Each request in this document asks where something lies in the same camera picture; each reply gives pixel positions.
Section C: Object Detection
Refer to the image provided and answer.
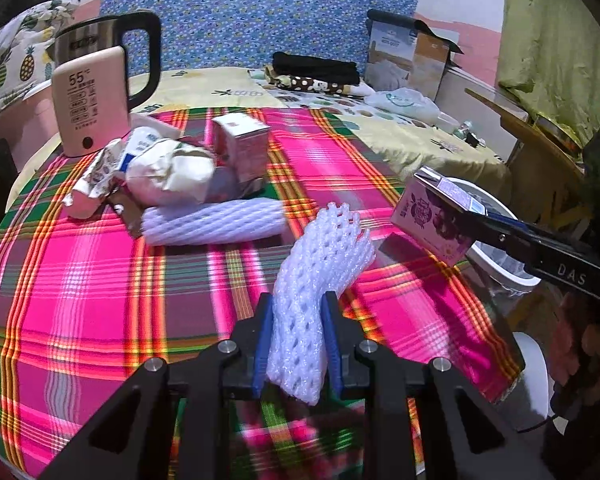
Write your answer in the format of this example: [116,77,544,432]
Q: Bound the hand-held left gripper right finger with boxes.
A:
[321,291,556,480]

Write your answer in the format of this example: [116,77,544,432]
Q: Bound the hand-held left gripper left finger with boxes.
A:
[37,292,274,480]

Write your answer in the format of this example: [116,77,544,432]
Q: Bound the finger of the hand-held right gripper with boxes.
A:
[474,204,531,232]
[462,212,531,277]

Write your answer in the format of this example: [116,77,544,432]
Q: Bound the white round waste bin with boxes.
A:
[432,176,543,301]

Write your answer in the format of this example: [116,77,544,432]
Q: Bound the white foam net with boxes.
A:
[141,197,288,247]
[266,201,377,406]

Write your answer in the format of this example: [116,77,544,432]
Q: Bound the purple drink carton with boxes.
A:
[391,166,486,267]

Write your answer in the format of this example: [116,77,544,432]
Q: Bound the dark foil wrapper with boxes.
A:
[107,192,143,238]

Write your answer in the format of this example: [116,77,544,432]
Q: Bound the white paper bag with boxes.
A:
[125,137,216,206]

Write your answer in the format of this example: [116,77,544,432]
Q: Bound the pink white carton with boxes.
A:
[212,114,271,186]

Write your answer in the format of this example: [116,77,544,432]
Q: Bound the wooden chair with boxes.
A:
[465,87,596,241]

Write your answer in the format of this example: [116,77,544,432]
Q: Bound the yellow pineapple bed sheet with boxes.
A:
[130,66,511,196]

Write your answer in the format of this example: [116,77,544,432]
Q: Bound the white plastic bag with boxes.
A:
[367,87,441,126]

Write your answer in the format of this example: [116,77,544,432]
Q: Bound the pink plaid tablecloth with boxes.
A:
[0,106,526,480]

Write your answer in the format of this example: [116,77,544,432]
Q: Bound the fruit print sheet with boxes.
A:
[280,87,431,131]

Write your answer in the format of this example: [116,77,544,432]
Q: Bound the green curtain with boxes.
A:
[497,0,600,146]

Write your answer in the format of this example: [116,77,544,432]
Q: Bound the printed cardboard box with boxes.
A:
[365,9,466,101]

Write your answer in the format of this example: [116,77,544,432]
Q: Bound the brown polka dot cloth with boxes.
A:
[265,66,376,98]

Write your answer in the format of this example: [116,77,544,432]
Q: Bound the crumpled silver printed packet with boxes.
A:
[62,137,131,220]

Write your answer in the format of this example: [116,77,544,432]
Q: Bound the small white blue box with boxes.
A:
[122,127,181,171]

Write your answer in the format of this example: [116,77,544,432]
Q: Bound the black folded clothes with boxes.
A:
[272,51,362,86]

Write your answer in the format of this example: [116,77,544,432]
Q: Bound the blue patterned mattress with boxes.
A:
[100,0,418,76]

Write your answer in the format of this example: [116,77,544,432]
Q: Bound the steel kettle with black handle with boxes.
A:
[47,10,162,113]

